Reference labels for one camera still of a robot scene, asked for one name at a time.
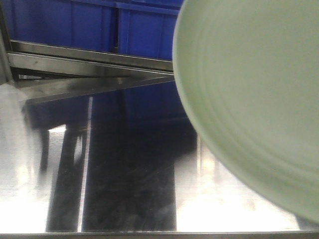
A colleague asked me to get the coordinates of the green plate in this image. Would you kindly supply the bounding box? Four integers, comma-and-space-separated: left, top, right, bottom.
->
173, 0, 319, 222

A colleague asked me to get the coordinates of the stainless steel shelf rack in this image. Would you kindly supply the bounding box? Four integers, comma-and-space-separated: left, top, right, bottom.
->
0, 0, 174, 108

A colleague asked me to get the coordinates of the blue plastic bin right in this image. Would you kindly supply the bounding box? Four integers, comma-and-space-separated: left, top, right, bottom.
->
116, 0, 183, 60

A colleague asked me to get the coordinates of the blue plastic bin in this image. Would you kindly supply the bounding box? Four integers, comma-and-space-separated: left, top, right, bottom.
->
116, 0, 183, 60
0, 0, 117, 52

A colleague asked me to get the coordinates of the blue plastic bin left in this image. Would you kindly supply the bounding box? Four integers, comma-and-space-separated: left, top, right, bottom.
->
0, 0, 117, 52

